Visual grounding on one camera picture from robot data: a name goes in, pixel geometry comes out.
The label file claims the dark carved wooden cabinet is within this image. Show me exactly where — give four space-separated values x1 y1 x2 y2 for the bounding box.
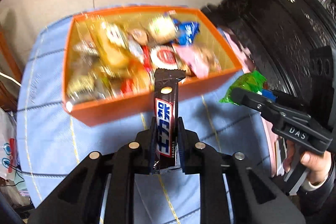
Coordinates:
202 0 335 122

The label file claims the person right hand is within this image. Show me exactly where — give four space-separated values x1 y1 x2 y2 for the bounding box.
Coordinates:
282 139 333 187

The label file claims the blue snack bag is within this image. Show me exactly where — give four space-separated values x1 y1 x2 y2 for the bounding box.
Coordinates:
171 19 199 46

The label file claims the carved wooden chair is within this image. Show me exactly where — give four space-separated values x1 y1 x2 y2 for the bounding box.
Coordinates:
1 27 22 112

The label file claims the white power cable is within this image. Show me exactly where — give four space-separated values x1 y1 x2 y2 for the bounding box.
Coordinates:
0 71 22 87

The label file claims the pink cookie packet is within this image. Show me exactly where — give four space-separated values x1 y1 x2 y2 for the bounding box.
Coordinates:
173 44 222 79

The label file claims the dark chocolate bar wrapper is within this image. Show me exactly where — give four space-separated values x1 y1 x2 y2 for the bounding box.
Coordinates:
153 68 186 173

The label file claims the green candy packet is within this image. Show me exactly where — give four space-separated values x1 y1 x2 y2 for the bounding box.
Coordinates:
219 70 267 105

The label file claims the blue checked tablecloth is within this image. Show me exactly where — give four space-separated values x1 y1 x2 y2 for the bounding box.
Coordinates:
17 16 276 223

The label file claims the pink cloth table edge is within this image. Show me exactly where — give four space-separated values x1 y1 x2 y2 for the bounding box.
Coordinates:
218 26 284 177

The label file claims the orange cardboard box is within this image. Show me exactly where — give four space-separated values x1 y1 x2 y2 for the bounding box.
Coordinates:
62 5 242 126

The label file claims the white plastic shopping bag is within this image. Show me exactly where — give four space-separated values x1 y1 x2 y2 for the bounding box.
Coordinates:
0 109 18 181

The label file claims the red round cracker packet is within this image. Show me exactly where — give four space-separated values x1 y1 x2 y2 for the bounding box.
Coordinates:
150 46 178 70

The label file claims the bread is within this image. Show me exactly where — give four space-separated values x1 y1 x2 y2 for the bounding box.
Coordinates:
86 18 131 70

